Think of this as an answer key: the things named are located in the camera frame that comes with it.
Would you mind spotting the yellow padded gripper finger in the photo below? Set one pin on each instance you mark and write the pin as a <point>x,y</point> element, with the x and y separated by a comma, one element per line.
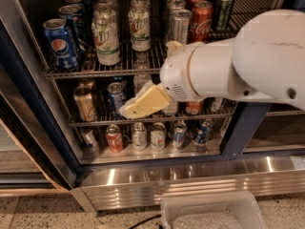
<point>173,48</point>
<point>149,100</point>

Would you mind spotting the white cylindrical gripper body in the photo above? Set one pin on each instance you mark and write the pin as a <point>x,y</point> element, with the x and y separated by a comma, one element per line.
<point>173,72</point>

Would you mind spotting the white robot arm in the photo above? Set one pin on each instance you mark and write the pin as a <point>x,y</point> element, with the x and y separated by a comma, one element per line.
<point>265,62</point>

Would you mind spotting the front slim silver can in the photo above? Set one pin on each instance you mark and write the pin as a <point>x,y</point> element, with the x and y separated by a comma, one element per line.
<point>182,20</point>

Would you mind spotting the orange can middle shelf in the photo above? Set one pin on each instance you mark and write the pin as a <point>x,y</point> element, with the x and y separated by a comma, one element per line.
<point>193,107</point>

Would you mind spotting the silver 7up can bottom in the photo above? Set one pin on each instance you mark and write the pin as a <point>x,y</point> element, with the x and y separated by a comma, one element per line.
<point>139,136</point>

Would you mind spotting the blue can middle shelf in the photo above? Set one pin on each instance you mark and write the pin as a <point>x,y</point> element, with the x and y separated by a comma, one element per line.
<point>116,97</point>

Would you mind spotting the front red coca-cola can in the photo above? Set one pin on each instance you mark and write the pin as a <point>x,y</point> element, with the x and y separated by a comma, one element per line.
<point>202,20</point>

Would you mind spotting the slim silver can middle shelf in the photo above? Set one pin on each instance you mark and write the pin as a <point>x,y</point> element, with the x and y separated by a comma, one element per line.
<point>216,104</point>

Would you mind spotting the blue silver can bottom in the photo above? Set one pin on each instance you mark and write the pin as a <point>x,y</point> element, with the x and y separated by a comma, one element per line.
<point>179,133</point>

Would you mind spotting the red can bottom shelf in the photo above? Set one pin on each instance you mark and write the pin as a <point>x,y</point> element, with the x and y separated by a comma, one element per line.
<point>114,138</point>

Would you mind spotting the pepsi can bottom shelf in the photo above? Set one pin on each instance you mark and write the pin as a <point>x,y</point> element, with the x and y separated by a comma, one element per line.
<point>202,131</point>

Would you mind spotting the gold can middle shelf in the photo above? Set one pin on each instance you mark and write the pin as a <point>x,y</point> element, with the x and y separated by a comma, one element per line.
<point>85,102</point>

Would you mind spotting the front green soda can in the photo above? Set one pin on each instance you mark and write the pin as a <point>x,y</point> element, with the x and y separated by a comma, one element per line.
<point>223,12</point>

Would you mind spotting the dark silver can bottom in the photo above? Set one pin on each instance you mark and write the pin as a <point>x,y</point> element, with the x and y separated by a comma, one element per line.
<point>90,138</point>

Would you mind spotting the blue pepsi can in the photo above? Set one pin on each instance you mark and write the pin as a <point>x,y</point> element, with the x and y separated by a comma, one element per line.
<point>62,43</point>
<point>74,14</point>

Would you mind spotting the front blue pepsi can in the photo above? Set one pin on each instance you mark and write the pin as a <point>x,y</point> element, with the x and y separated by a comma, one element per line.
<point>62,43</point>

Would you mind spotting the open fridge glass door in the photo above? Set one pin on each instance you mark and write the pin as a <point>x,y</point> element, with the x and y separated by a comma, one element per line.
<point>34,151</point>

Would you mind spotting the clear water bottle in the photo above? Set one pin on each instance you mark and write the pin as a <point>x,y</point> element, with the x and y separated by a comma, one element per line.
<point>141,64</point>

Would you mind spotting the clear plastic bin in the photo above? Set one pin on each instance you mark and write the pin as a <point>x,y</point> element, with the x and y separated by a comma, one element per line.
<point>229,210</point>

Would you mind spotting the middle wire fridge shelf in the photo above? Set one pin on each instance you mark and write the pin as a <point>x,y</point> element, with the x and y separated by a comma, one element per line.
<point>106,117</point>

